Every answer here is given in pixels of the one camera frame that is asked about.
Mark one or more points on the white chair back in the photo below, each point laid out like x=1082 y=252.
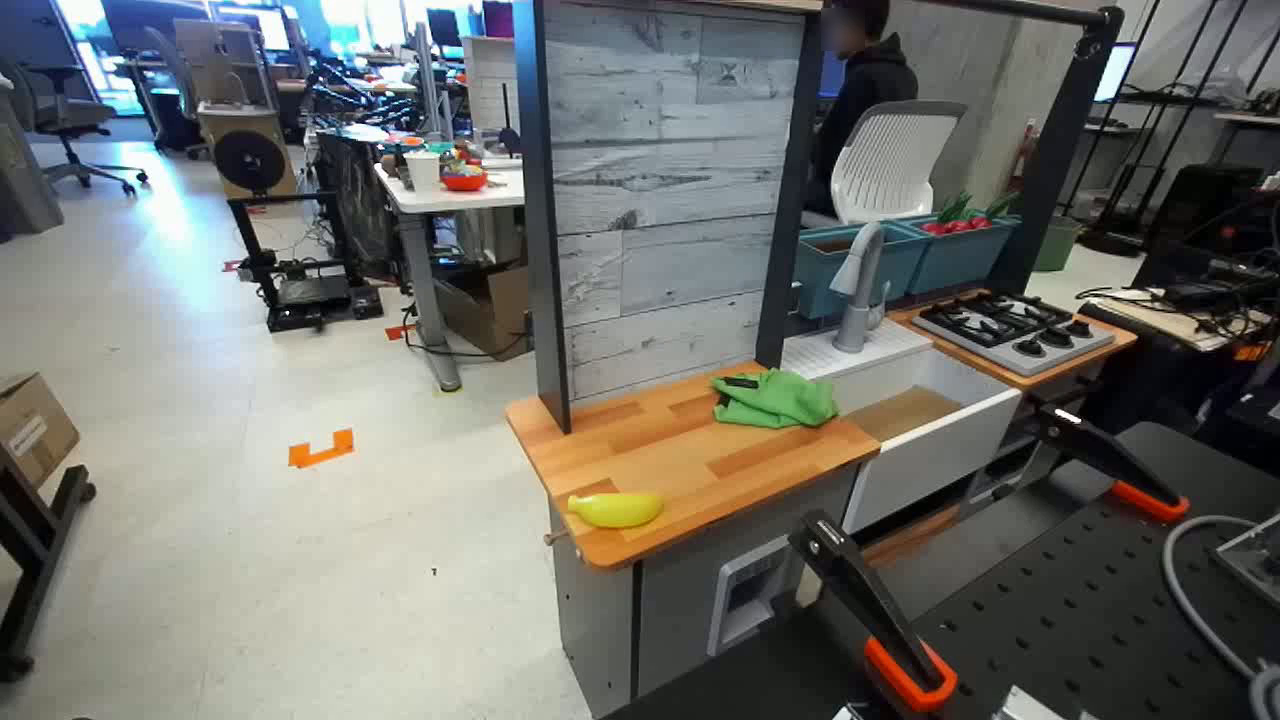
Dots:
x=894 y=167

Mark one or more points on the cardboard box on stand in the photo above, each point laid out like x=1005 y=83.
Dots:
x=29 y=430

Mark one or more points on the white sink basin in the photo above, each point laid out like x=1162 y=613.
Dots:
x=932 y=455

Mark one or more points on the grey wood plank back panel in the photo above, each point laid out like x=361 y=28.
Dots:
x=653 y=200

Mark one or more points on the teal storage bin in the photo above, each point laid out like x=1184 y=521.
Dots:
x=961 y=262
x=905 y=266

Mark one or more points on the cluttered wooden desk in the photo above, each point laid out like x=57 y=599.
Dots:
x=1162 y=323

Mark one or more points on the person in black hoodie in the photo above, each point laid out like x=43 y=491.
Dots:
x=865 y=83

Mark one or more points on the white desk with grey leg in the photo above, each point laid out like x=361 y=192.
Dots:
x=446 y=198

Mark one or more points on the cardboard box under desk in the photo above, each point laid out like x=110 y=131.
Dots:
x=484 y=306

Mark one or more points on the white cup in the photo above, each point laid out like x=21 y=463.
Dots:
x=421 y=172

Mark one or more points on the grey faucet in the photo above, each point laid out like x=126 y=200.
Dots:
x=861 y=315

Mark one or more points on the wooden kitchen counter cabinet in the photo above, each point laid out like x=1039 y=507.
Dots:
x=667 y=455

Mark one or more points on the red bowl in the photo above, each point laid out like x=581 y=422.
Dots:
x=465 y=178

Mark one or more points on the yellow toy banana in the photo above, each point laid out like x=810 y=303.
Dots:
x=617 y=509

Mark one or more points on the metal camera bracket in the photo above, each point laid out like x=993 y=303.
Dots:
x=1252 y=563

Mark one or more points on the black metal stand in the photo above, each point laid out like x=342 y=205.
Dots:
x=43 y=533

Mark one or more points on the grey toy stove top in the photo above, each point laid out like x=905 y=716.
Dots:
x=1012 y=332

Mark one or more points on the green towel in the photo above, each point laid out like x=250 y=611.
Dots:
x=773 y=402

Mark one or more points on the black stand with spool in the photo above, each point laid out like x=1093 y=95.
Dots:
x=250 y=161

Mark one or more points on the black metal kitchen frame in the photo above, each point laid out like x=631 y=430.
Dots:
x=541 y=266

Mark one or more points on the dark office chair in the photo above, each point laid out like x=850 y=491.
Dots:
x=64 y=114

